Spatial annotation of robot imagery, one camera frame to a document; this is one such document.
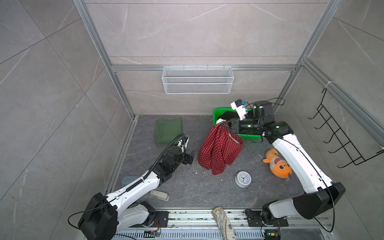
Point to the beige remote control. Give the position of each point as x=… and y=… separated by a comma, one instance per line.
x=160, y=195

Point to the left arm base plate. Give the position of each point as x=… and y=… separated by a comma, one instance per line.
x=160, y=217

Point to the green plastic basket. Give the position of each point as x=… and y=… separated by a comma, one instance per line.
x=219, y=111

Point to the black wall hook rack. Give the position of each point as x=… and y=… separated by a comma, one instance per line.
x=339, y=136

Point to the red polka dot skirt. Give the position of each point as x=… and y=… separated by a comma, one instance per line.
x=220, y=148

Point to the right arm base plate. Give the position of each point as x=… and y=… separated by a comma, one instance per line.
x=259, y=218

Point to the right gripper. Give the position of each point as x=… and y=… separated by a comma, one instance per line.
x=236, y=125

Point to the patterned rolled cloth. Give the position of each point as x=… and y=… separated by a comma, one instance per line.
x=224, y=224

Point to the green skirt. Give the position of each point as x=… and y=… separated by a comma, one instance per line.
x=167, y=130

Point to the light blue cup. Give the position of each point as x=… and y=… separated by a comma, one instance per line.
x=127, y=180

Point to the orange plush toy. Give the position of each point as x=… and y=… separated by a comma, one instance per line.
x=278, y=166

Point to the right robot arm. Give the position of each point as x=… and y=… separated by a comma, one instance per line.
x=321, y=193

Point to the black skirt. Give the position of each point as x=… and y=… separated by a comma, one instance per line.
x=227, y=115

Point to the white wire wall basket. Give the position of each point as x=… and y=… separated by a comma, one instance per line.
x=197, y=80

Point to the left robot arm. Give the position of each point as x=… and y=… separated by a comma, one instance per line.
x=106, y=215

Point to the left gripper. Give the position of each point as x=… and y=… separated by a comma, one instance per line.
x=186, y=160

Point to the white alarm clock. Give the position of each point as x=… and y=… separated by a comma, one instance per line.
x=243, y=179

